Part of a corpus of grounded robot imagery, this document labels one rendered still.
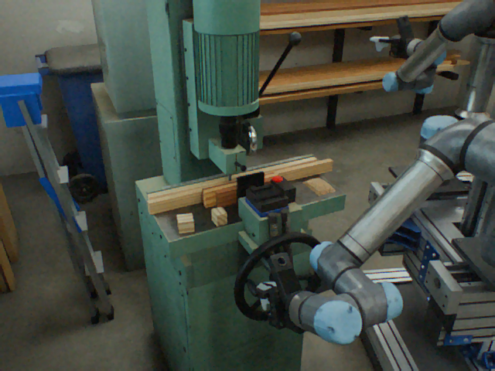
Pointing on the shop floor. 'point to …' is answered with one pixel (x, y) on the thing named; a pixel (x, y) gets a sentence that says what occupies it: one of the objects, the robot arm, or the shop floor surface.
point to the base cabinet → (214, 318)
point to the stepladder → (55, 185)
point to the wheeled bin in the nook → (79, 114)
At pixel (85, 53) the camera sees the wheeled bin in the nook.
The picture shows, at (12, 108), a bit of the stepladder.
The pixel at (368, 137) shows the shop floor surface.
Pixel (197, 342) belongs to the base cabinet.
